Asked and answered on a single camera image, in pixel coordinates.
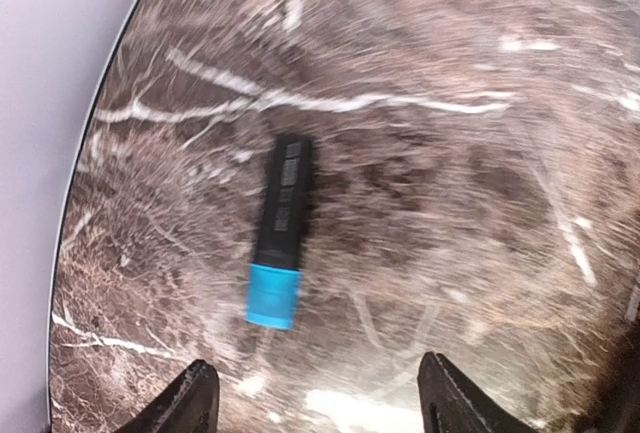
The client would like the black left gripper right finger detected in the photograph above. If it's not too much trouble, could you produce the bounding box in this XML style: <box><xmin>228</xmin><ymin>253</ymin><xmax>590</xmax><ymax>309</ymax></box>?
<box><xmin>417</xmin><ymin>352</ymin><xmax>535</xmax><ymax>433</ymax></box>

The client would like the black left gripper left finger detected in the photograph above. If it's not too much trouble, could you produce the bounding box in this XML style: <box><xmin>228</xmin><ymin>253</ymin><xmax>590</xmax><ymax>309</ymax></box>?
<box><xmin>116</xmin><ymin>359</ymin><xmax>220</xmax><ymax>433</ymax></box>

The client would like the black blue-capped marker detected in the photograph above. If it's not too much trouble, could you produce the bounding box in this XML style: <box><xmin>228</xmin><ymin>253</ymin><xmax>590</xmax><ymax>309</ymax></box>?
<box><xmin>246</xmin><ymin>133</ymin><xmax>314</xmax><ymax>330</ymax></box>

